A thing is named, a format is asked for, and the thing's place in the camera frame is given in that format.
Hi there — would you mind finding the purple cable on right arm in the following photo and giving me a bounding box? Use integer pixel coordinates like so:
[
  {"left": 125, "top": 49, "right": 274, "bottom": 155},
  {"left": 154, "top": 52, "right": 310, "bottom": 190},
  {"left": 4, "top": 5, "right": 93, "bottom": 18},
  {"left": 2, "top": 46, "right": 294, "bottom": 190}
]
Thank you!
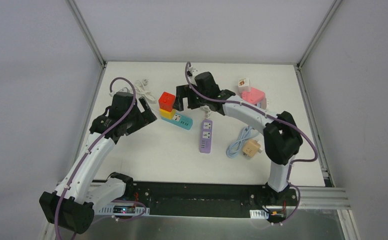
[{"left": 184, "top": 61, "right": 319, "bottom": 226}]

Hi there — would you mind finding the purple power strip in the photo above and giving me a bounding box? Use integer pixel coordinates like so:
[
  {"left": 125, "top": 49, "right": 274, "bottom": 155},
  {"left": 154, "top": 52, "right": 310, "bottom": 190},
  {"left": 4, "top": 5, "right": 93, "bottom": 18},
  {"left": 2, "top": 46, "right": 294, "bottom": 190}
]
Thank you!
[{"left": 199, "top": 119, "right": 213, "bottom": 154}]

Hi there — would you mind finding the white coiled cable left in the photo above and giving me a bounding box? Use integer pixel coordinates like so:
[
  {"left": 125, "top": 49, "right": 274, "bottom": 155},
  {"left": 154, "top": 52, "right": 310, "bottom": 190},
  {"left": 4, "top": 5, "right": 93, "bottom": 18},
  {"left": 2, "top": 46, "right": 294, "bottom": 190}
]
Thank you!
[{"left": 132, "top": 78, "right": 158, "bottom": 104}]

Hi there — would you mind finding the white cube adapter with picture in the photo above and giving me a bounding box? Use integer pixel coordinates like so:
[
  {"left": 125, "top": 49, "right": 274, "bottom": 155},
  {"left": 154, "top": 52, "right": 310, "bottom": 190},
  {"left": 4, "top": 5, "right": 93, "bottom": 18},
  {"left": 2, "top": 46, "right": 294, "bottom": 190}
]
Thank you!
[{"left": 238, "top": 77, "right": 251, "bottom": 94}]

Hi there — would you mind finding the red cube adapter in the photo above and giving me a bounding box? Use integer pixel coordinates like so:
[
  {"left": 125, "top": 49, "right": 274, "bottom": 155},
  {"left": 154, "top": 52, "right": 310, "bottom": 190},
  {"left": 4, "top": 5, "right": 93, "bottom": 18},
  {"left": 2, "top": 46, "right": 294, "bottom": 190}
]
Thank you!
[{"left": 158, "top": 92, "right": 176, "bottom": 112}]

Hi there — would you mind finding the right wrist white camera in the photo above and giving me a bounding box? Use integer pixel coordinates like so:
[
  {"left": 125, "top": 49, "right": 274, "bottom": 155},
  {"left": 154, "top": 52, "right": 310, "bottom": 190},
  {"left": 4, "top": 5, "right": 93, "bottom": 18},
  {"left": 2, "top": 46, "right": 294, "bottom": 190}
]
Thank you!
[{"left": 186, "top": 66, "right": 198, "bottom": 78}]

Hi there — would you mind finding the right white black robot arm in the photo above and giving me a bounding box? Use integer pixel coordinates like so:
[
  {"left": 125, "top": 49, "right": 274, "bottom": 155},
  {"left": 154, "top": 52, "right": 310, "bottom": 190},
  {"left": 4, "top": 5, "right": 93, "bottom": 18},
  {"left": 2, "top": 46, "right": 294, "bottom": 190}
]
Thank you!
[{"left": 173, "top": 70, "right": 303, "bottom": 205}]

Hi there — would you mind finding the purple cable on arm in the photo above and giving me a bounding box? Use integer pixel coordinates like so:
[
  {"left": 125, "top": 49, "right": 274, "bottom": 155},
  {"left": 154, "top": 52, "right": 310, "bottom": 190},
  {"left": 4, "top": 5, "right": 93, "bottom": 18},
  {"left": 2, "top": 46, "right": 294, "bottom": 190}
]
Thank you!
[
  {"left": 54, "top": 77, "right": 147, "bottom": 240},
  {"left": 184, "top": 61, "right": 319, "bottom": 226}
]

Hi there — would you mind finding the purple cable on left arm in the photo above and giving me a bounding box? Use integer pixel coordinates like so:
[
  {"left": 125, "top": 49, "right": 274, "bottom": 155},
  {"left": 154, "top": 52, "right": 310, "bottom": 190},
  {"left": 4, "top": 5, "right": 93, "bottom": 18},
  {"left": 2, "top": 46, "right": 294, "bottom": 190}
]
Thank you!
[{"left": 54, "top": 77, "right": 147, "bottom": 240}]

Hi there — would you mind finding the pink triangular power socket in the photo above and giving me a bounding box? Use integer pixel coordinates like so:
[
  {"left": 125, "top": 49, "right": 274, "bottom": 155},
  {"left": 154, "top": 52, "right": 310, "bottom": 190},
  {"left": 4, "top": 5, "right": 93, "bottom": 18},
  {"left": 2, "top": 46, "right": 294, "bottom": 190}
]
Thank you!
[{"left": 241, "top": 87, "right": 266, "bottom": 105}]

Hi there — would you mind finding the teal power strip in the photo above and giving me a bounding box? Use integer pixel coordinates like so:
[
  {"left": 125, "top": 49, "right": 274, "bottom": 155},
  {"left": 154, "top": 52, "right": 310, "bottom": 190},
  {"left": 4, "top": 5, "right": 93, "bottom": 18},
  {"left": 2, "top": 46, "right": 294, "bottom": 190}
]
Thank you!
[{"left": 161, "top": 113, "right": 193, "bottom": 130}]

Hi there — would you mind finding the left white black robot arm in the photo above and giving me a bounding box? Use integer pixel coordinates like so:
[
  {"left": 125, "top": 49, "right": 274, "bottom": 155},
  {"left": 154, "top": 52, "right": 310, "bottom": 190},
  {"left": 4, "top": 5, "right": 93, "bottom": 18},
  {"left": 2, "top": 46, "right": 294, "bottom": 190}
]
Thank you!
[{"left": 40, "top": 92, "right": 157, "bottom": 234}]

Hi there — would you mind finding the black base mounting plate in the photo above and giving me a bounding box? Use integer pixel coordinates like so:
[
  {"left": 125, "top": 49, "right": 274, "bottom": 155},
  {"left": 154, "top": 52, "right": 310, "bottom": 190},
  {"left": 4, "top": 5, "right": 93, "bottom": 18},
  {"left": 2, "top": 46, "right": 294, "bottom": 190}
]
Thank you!
[{"left": 113, "top": 181, "right": 298, "bottom": 219}]

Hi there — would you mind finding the beige cube adapter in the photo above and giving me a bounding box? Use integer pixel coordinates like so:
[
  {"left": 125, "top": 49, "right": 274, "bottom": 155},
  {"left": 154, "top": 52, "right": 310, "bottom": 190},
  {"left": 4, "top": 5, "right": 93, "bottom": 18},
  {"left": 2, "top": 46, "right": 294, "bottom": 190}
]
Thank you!
[{"left": 242, "top": 139, "right": 264, "bottom": 158}]

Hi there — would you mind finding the aluminium frame rail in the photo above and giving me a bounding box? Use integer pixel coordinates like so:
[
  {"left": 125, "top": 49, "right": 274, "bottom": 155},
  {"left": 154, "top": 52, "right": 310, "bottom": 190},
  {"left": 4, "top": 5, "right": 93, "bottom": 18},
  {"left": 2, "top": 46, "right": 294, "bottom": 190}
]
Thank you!
[{"left": 98, "top": 186, "right": 350, "bottom": 223}]

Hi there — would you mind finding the yellow cube adapter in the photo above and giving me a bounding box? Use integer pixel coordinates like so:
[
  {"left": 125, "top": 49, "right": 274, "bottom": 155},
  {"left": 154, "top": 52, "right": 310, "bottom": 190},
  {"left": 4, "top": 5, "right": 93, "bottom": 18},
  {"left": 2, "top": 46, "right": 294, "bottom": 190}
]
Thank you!
[{"left": 159, "top": 108, "right": 176, "bottom": 120}]

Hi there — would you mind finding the light blue power strip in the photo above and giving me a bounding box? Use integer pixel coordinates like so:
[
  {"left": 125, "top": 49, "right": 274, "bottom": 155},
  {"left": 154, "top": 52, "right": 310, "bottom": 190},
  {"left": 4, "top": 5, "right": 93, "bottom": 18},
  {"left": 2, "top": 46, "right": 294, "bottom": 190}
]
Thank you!
[{"left": 257, "top": 99, "right": 268, "bottom": 110}]

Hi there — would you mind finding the light blue coiled cable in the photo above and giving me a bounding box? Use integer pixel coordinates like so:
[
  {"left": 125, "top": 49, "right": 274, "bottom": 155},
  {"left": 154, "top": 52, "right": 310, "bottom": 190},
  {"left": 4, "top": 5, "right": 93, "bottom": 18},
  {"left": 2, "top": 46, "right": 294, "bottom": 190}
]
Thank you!
[{"left": 226, "top": 125, "right": 260, "bottom": 159}]

